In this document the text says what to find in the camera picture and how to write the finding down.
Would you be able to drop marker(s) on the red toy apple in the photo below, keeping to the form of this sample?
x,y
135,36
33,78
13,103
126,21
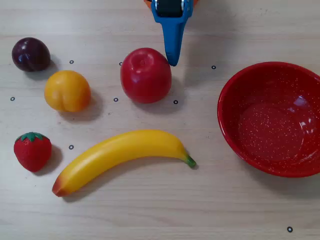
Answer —
x,y
146,76

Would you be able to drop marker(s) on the dark purple toy plum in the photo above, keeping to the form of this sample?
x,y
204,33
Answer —
x,y
30,54

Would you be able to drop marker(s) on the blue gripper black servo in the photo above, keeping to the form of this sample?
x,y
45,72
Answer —
x,y
171,21

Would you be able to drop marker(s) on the red speckled enamel bowl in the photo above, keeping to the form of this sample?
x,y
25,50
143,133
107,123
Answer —
x,y
270,120

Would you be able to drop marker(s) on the yellow toy banana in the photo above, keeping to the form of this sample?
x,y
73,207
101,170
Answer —
x,y
120,152

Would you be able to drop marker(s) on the red toy strawberry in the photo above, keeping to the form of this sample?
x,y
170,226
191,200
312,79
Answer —
x,y
32,153

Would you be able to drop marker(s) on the yellow orange toy peach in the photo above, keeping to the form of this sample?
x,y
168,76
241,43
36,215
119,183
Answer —
x,y
67,91

